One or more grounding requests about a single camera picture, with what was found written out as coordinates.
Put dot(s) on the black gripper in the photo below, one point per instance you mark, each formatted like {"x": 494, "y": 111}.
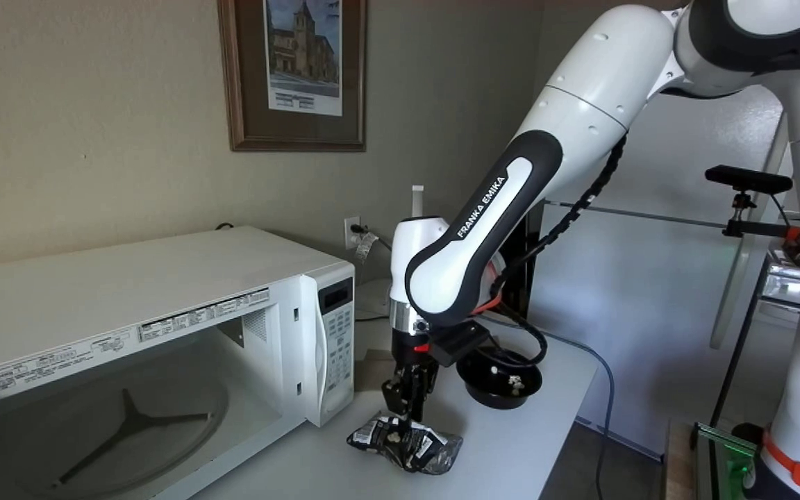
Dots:
{"x": 412, "y": 383}

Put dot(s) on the black and white snack packet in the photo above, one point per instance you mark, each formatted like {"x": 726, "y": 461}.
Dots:
{"x": 416, "y": 454}

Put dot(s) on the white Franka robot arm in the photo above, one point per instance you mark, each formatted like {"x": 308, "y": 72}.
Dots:
{"x": 596, "y": 91}

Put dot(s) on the white microwave oven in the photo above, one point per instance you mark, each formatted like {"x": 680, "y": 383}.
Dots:
{"x": 187, "y": 266}

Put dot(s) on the glass microwave turntable plate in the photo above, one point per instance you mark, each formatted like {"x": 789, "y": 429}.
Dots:
{"x": 28, "y": 434}

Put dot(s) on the black bowl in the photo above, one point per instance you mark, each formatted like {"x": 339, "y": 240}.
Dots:
{"x": 501, "y": 383}

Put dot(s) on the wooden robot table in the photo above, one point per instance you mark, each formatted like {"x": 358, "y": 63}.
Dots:
{"x": 679, "y": 466}

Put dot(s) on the framed building picture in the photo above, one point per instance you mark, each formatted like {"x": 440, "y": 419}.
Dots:
{"x": 298, "y": 72}

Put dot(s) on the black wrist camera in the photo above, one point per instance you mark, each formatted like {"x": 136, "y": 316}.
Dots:
{"x": 459, "y": 345}

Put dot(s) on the white wall outlet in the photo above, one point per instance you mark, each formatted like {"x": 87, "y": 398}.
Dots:
{"x": 351, "y": 226}

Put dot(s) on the black camera stand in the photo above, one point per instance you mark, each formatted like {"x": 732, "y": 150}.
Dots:
{"x": 736, "y": 334}

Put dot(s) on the black stereo camera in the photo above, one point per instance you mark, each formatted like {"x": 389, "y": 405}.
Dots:
{"x": 747, "y": 177}

